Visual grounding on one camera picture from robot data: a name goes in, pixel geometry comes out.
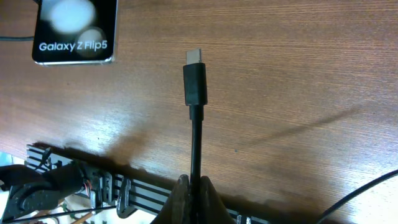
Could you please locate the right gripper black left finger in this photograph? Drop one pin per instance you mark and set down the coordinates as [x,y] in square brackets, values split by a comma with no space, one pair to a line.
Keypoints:
[176,210]

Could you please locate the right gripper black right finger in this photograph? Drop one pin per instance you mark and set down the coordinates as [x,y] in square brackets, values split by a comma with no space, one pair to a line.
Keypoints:
[212,210]

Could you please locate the black Galaxy flip phone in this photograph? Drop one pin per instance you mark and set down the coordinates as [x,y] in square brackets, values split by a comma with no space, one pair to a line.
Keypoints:
[75,32]

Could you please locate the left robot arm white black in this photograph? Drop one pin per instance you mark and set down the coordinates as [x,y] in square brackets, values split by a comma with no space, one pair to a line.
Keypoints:
[27,189]

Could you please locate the aluminium rail frame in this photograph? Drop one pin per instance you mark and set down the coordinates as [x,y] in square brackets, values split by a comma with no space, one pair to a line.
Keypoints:
[131,194]

